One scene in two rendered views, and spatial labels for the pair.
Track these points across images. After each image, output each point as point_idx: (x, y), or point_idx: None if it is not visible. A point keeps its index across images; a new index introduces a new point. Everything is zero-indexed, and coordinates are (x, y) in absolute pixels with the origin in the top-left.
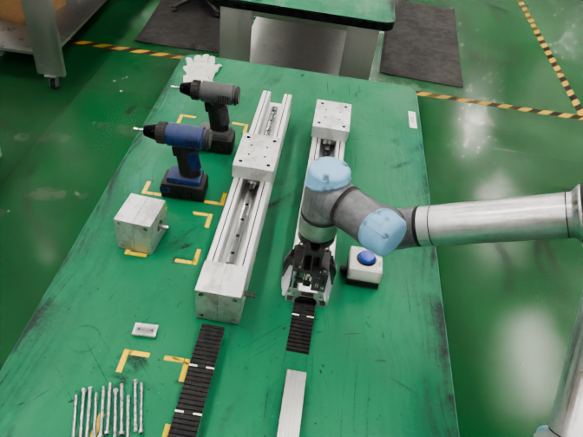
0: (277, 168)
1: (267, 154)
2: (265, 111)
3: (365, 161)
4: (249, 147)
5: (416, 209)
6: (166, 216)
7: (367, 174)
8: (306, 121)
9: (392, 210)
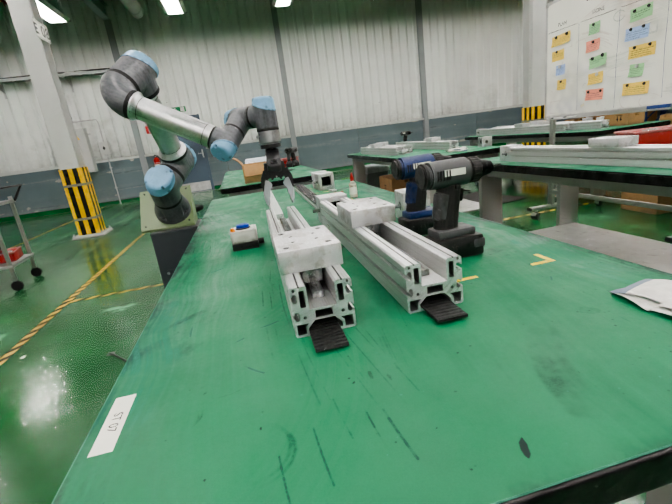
0: (360, 264)
1: (351, 204)
2: (416, 242)
3: (247, 304)
4: (374, 202)
5: (215, 126)
6: (403, 209)
7: (244, 293)
8: (371, 318)
9: (230, 110)
